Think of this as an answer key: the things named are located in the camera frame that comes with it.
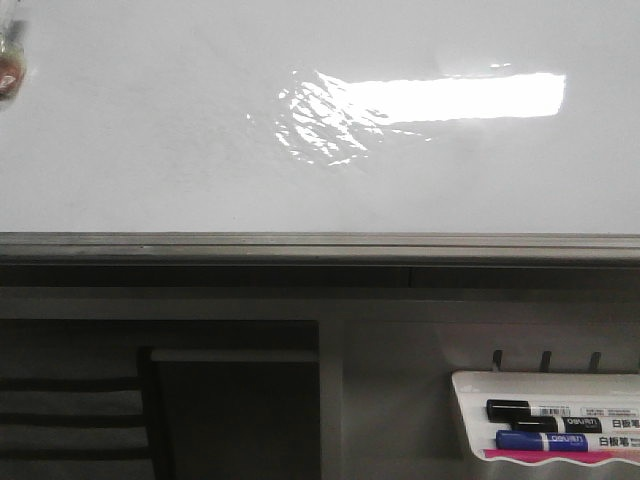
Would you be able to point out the taped whiteboard marker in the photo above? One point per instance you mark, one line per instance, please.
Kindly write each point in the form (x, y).
(13, 62)

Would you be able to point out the upper black-capped whiteboard marker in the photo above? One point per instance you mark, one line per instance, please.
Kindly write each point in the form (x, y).
(503, 410)

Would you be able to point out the black-capped whiteboard marker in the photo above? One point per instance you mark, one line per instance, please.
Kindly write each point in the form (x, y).
(503, 410)
(595, 425)

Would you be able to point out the blue-capped whiteboard marker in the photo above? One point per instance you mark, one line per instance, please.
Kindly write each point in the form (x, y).
(566, 442)

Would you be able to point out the lower black-capped whiteboard marker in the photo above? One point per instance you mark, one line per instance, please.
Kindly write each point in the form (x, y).
(595, 425)

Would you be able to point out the pink-capped whiteboard marker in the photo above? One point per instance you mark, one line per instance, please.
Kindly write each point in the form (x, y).
(592, 457)

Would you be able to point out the left black hook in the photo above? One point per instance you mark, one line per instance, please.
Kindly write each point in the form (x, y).
(496, 365)

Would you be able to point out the black hook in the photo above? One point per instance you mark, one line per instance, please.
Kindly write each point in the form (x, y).
(594, 362)
(545, 361)
(496, 365)

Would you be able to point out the white marker tray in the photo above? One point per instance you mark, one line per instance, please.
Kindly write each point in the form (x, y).
(477, 432)

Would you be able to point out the middle black hook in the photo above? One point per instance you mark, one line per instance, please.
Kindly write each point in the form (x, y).
(545, 361)

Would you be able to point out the right black hook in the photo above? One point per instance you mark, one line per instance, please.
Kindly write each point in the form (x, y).
(594, 362)

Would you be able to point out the black slatted chair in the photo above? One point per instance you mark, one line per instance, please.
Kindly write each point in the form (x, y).
(84, 414)

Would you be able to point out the white whiteboard with aluminium frame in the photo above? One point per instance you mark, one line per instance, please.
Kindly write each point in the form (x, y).
(424, 139)

